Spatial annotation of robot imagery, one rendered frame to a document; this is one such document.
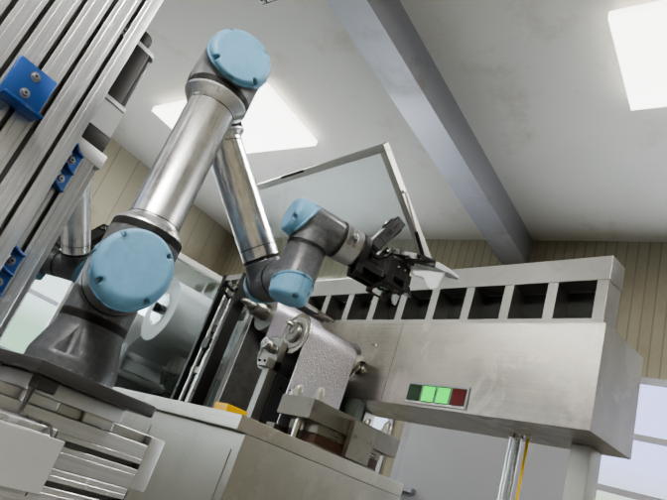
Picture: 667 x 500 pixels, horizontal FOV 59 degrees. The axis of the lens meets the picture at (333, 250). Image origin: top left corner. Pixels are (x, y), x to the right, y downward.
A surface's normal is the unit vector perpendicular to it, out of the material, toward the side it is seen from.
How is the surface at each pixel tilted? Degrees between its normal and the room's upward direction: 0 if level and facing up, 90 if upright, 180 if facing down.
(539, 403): 90
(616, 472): 90
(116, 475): 90
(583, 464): 90
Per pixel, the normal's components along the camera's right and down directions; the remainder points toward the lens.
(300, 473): 0.65, -0.10
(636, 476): -0.52, -0.50
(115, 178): 0.79, 0.02
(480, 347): -0.69, -0.49
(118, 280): 0.45, -0.10
